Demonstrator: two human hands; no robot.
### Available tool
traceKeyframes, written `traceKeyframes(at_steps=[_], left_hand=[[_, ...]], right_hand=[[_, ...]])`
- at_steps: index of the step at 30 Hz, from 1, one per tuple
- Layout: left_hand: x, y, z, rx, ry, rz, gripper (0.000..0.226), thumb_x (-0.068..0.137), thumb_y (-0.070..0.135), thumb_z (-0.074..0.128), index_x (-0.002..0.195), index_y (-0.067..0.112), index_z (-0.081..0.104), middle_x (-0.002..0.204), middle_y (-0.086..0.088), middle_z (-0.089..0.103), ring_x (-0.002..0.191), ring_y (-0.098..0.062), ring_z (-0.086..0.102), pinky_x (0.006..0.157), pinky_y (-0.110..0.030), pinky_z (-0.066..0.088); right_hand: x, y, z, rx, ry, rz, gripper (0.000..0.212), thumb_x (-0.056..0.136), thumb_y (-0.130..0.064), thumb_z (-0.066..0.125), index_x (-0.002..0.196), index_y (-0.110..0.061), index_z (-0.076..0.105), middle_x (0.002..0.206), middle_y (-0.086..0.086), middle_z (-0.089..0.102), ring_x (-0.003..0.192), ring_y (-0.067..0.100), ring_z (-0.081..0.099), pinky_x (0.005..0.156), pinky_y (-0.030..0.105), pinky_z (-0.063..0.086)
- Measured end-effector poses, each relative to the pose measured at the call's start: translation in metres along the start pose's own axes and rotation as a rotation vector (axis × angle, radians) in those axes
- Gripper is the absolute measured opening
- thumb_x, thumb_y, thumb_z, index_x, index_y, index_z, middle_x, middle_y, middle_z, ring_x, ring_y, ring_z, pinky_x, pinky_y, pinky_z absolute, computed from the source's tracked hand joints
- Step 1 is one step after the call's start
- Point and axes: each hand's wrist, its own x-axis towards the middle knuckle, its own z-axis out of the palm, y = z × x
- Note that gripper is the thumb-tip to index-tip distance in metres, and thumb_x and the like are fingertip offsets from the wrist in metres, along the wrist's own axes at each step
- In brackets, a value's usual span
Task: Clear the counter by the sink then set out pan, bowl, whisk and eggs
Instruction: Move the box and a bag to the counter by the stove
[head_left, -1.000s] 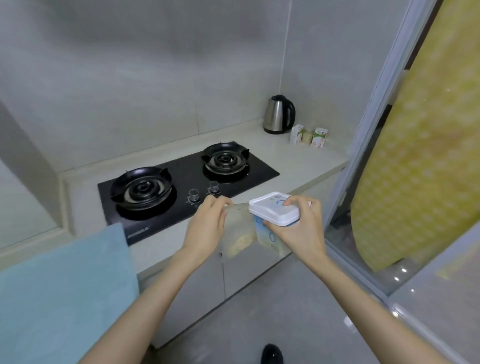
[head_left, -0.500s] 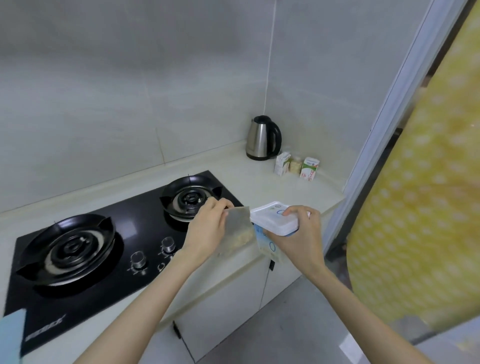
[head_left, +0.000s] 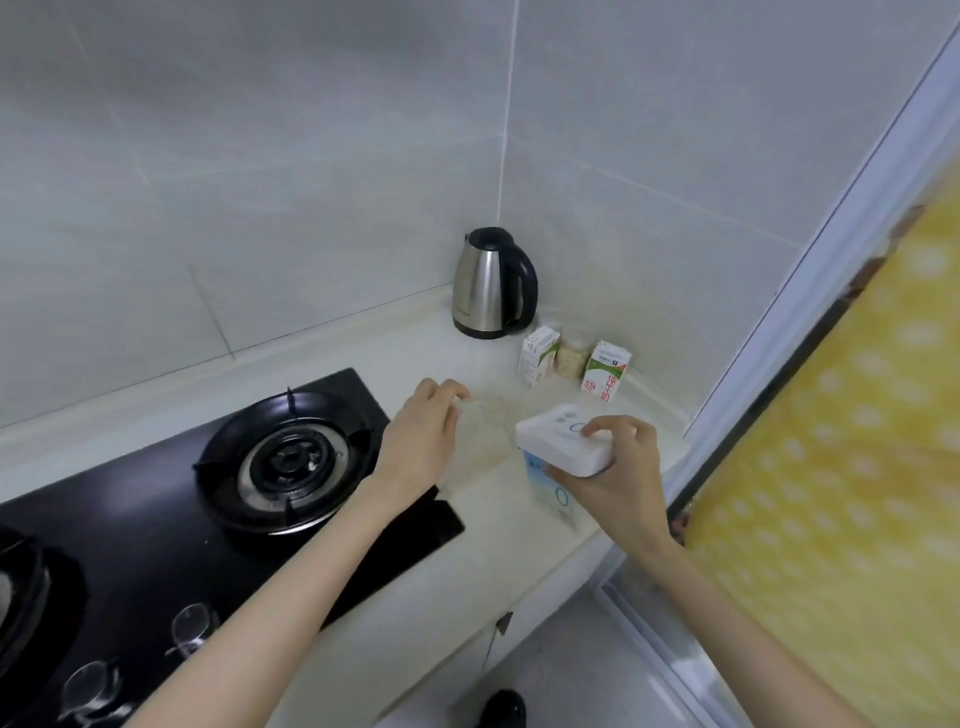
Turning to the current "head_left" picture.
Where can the black glass gas stove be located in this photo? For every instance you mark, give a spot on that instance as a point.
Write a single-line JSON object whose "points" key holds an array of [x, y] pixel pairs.
{"points": [[150, 540]]}

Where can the person's left fingers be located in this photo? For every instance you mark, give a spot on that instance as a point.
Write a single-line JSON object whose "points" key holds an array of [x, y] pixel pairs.
{"points": [[439, 394]]}

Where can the white box with blue print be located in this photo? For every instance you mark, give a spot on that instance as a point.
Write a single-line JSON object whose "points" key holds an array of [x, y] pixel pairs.
{"points": [[555, 439]]}

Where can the person's right forearm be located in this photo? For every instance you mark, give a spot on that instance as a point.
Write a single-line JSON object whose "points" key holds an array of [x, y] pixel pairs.
{"points": [[735, 637]]}

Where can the yellow dotted curtain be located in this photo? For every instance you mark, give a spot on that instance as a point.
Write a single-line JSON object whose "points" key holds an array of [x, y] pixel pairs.
{"points": [[847, 487]]}

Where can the black shoe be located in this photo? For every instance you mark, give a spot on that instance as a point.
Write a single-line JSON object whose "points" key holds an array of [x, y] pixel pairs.
{"points": [[504, 711]]}

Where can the small beige jar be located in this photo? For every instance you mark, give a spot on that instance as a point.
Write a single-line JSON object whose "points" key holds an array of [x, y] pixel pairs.
{"points": [[571, 361]]}

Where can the person's left forearm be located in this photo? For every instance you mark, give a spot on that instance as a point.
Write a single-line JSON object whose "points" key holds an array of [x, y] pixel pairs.
{"points": [[300, 592]]}

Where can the white door frame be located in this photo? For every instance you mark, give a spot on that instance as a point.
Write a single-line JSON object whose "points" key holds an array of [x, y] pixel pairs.
{"points": [[840, 247]]}

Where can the stainless steel electric kettle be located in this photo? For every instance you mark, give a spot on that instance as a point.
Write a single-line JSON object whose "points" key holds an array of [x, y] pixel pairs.
{"points": [[484, 285]]}

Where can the person's right thumb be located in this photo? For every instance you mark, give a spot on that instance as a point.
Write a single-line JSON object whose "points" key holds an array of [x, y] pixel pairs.
{"points": [[568, 475]]}

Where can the person's left hand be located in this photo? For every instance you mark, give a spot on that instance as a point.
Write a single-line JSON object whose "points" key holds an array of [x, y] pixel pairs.
{"points": [[412, 450]]}

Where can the white cabinet door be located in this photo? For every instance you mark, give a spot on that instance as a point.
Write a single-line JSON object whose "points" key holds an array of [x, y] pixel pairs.
{"points": [[480, 645]]}

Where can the white green milk carton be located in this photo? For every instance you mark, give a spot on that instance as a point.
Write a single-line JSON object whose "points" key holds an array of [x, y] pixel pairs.
{"points": [[606, 371], [538, 356]]}

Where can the person's right hand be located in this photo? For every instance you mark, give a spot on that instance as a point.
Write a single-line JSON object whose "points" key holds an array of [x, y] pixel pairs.
{"points": [[630, 487]]}

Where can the black round burner grate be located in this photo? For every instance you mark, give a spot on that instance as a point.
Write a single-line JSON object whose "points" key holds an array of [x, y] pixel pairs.
{"points": [[285, 461], [19, 592]]}

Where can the clear stove knob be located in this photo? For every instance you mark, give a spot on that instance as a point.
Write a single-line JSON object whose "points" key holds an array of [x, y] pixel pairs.
{"points": [[91, 690], [191, 630]]}

